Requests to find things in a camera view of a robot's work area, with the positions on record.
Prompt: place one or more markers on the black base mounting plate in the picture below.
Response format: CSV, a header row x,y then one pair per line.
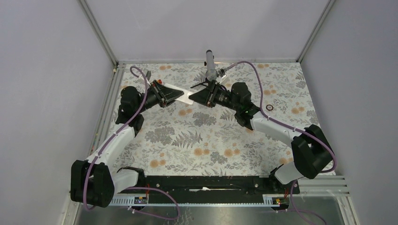
x,y
212,189

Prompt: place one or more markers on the aluminium frame rail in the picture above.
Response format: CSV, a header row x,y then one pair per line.
x,y
98,32

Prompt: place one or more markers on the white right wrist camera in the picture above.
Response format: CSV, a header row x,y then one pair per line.
x,y
221,75

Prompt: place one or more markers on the floral patterned table mat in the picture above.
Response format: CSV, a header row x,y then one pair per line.
x,y
195,140

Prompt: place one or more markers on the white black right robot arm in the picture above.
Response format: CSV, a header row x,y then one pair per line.
x,y
311,151

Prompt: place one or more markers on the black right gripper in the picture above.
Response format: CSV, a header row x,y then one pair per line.
x,y
207,96

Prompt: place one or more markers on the white air conditioner remote control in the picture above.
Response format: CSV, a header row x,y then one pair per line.
x,y
185,97

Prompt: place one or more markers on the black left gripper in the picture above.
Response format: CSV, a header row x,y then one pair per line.
x,y
165,95

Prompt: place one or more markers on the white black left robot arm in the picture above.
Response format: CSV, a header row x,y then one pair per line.
x,y
92,182

